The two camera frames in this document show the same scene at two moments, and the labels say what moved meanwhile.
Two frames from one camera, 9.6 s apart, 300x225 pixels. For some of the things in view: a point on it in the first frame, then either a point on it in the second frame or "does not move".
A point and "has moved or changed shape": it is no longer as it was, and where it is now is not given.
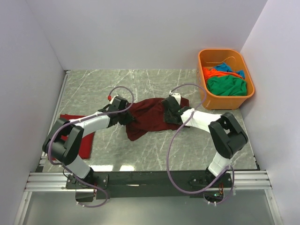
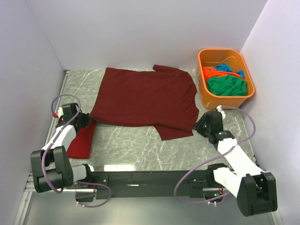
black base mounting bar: x=145 y=184 does not move
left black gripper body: x=119 y=113 to x=84 y=119
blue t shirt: x=224 y=67 does not move
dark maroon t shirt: x=149 y=116 has moved or changed shape
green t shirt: x=227 y=85 does not move
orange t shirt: x=208 y=72 does not move
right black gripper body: x=167 y=116 to x=201 y=127
